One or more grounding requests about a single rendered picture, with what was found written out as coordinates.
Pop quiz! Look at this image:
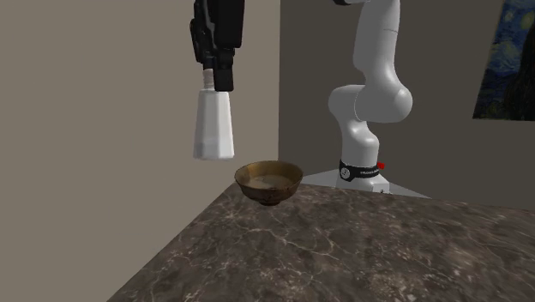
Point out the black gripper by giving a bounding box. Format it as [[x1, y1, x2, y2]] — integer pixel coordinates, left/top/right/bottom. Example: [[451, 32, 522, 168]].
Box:
[[189, 0, 246, 93]]

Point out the white bottle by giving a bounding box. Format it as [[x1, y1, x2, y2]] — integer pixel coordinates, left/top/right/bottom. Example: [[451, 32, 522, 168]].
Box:
[[192, 69, 236, 161]]

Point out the brown bowl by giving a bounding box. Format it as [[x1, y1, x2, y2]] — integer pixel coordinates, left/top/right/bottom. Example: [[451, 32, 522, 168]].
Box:
[[234, 160, 304, 207]]

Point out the grey robot stand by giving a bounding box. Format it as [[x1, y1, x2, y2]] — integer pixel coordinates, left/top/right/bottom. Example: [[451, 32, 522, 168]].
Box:
[[299, 168, 431, 199]]

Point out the blue swirl wall painting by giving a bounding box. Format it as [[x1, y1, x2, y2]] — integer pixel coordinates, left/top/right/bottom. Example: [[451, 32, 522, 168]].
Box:
[[472, 0, 535, 123]]

